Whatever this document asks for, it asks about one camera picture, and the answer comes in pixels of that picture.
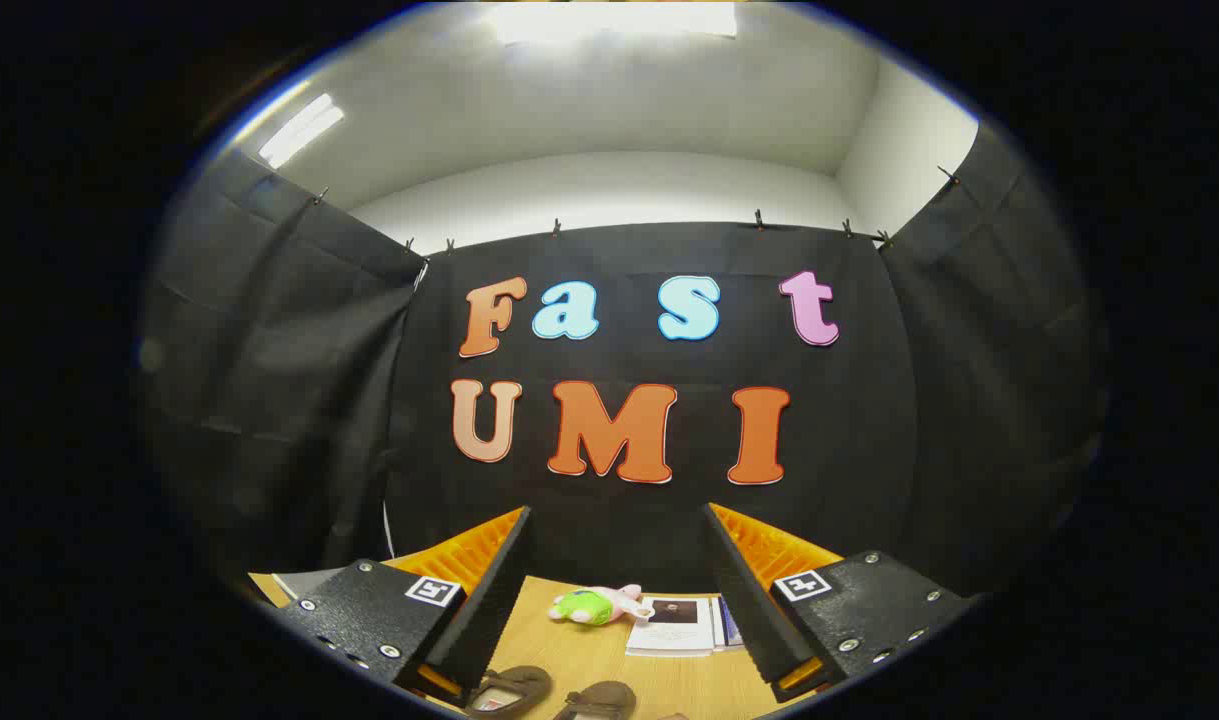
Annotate row of black cloth clips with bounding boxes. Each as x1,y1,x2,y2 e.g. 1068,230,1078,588
312,165,962,253

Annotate ceiling light panel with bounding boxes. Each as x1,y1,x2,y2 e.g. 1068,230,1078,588
259,93,346,171

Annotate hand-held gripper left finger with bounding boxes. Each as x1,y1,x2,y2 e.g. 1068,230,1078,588
267,505,534,707

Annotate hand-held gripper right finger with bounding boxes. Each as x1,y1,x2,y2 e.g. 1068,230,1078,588
702,502,976,702

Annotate black backdrop cloth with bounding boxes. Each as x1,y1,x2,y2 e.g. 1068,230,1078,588
137,120,1110,601

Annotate brown fuzzy slipper shoe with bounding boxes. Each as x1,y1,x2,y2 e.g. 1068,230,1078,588
554,681,637,720
466,665,553,719

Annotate white book with dark photo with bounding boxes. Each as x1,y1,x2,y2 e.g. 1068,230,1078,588
626,596,718,657

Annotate green and pink plush toy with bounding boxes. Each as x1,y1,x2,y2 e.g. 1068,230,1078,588
549,585,655,628

